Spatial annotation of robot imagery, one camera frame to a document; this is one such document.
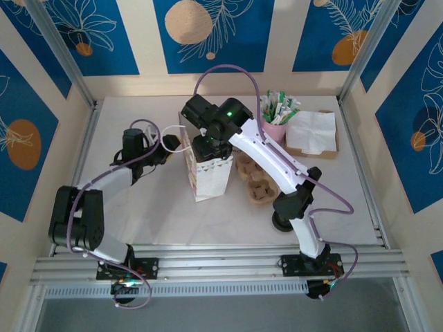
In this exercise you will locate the aluminium frame post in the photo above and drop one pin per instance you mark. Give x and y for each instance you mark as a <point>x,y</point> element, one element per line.
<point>366,52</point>
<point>64,52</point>

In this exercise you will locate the green white stirrer packet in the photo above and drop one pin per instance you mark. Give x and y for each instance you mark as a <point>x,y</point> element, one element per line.
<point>282,98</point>
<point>287,115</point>
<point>270,100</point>
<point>295,103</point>

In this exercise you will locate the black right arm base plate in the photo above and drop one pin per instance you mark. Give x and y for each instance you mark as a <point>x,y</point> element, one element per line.
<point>290,266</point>

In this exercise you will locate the aluminium side rail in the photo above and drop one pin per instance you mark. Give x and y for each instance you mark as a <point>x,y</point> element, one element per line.
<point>90,121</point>
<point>358,155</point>

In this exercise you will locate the aluminium frame rail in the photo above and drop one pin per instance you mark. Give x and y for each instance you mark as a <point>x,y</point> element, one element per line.
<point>214,259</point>

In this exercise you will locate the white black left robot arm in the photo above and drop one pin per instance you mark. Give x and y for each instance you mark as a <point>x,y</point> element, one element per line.
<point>110,180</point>

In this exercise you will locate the black right controller board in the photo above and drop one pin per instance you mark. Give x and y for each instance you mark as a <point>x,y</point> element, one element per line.
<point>316,290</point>

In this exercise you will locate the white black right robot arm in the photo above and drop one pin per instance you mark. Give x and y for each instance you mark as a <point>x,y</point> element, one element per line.
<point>270,159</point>

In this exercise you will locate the pink cup holder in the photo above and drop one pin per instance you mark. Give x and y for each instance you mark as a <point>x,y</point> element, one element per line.
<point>275,131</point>

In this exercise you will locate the brown cardboard napkin tray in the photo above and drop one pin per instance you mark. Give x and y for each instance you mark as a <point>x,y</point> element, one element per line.
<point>328,155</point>

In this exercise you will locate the black left controller board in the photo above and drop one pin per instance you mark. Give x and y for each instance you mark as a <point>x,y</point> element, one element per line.
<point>119,288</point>

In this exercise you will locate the black plastic cup lid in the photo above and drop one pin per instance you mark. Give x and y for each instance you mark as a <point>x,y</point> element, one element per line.
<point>281,226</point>

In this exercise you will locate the brown cardboard cup carrier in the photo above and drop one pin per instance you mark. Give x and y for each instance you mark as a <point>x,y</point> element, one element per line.
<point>259,193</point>

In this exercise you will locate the black controller board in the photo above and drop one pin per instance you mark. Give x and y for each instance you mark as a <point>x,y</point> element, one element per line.
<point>119,288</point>
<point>316,290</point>

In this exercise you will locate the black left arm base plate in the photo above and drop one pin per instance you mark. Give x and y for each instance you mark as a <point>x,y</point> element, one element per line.
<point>149,268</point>

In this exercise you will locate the white pastel print paper bag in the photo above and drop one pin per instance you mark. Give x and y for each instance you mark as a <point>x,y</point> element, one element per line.
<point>211,180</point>

